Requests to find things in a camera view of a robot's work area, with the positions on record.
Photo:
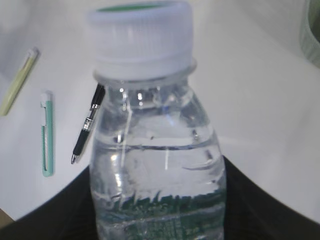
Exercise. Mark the clear water bottle green label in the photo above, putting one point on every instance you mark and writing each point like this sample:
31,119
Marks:
156,171

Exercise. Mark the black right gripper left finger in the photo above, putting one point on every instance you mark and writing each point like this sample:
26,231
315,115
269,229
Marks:
69,215

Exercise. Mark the black pen left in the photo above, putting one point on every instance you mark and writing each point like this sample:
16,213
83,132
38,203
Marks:
88,122

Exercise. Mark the yellow-green utility knife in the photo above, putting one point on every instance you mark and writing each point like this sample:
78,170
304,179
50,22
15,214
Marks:
12,91

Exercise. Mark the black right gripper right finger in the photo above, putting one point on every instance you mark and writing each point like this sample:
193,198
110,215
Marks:
253,214

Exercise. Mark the teal utility knife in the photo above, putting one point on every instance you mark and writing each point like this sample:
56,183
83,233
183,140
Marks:
47,133

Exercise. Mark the green woven plastic basket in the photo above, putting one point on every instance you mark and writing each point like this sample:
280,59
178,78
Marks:
309,34

